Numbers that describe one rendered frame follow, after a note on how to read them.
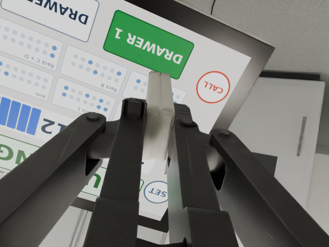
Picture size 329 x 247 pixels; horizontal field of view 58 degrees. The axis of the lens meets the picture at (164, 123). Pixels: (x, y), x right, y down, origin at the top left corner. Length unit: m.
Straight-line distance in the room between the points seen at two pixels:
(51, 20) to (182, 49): 0.14
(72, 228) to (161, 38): 1.35
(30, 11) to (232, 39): 0.22
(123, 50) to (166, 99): 0.19
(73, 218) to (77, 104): 1.24
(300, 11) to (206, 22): 1.49
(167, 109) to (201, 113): 0.22
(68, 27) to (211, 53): 0.16
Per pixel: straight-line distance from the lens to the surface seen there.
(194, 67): 0.35
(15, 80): 0.39
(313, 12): 1.83
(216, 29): 0.35
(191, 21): 0.34
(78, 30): 0.35
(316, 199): 3.64
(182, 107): 0.18
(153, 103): 0.15
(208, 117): 0.38
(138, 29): 0.34
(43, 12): 0.35
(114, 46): 0.34
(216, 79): 0.36
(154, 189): 0.43
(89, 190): 0.44
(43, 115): 0.39
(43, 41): 0.36
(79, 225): 1.61
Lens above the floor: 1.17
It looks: 16 degrees down
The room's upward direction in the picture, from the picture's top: 163 degrees counter-clockwise
